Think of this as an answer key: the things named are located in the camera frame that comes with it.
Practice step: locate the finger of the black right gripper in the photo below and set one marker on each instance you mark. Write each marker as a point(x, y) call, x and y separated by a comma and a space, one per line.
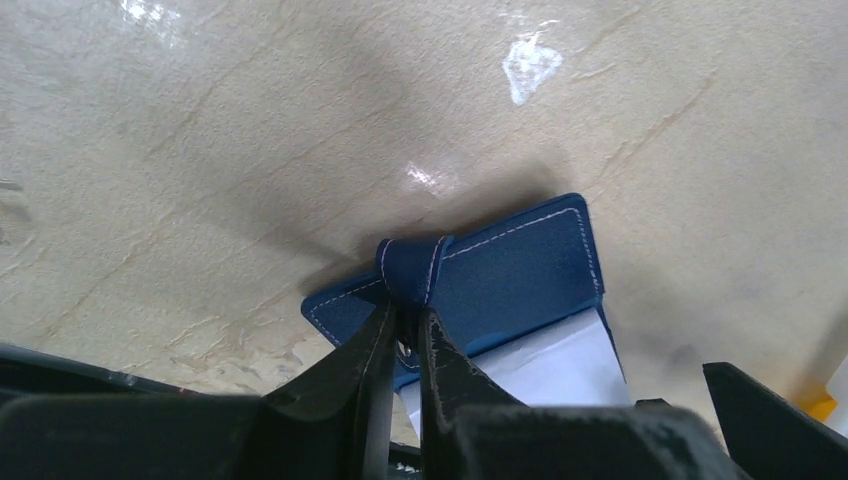
point(766, 436)

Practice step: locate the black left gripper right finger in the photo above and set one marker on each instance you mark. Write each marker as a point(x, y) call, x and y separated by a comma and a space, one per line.
point(473, 429)

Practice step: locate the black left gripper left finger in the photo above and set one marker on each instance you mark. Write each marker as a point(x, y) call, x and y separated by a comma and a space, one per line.
point(335, 418)

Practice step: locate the yellow plastic bin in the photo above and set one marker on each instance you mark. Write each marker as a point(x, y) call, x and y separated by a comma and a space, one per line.
point(819, 405)

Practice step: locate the white plastic bin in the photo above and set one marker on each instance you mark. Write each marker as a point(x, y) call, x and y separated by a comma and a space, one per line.
point(837, 389)

